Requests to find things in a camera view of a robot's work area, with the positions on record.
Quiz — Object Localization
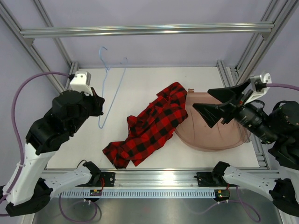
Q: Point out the aluminium frame posts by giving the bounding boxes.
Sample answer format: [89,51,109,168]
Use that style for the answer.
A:
[216,0,299,87]
[0,0,80,105]

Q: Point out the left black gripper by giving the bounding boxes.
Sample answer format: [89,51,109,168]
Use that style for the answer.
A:
[70,87,105,133]

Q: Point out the right aluminium frame posts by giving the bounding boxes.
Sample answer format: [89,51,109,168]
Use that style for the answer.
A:
[216,0,299,87]

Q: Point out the left aluminium frame posts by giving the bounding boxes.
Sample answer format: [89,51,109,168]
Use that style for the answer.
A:
[0,0,80,105]

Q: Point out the red black plaid shirt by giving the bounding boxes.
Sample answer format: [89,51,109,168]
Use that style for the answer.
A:
[102,82,188,169]

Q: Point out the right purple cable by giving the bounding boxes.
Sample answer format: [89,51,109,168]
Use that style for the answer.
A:
[186,83,299,222]

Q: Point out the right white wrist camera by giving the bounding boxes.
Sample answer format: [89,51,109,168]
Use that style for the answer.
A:
[245,73,272,104]

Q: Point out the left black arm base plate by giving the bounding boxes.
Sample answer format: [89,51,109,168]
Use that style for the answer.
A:
[78,172,116,187]

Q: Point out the aluminium frame top crossbar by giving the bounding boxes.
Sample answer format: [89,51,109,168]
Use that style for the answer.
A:
[20,22,274,39]

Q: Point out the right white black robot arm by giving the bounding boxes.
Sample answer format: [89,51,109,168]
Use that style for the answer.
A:
[192,79,299,217]

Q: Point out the front aluminium rail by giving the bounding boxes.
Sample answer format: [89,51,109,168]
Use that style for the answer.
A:
[32,169,285,189]

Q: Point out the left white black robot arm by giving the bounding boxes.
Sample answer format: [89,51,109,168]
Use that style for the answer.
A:
[0,89,105,217]

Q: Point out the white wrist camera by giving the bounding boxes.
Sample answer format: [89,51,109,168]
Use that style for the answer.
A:
[245,73,272,104]
[70,71,93,95]

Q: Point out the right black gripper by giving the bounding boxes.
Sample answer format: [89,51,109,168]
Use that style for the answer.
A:
[192,78,278,143]

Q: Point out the pink translucent plastic basin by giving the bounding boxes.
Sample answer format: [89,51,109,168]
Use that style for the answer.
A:
[175,89,251,152]

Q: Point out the light blue wire hanger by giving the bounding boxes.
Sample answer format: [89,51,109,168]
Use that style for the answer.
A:
[98,46,128,129]

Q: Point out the white slotted cable duct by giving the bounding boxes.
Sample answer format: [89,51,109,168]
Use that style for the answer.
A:
[55,188,215,198]

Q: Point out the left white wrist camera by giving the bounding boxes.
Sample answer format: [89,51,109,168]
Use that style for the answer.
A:
[70,71,93,95]

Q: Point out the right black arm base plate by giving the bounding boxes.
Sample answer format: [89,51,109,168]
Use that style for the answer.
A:
[194,172,221,187]

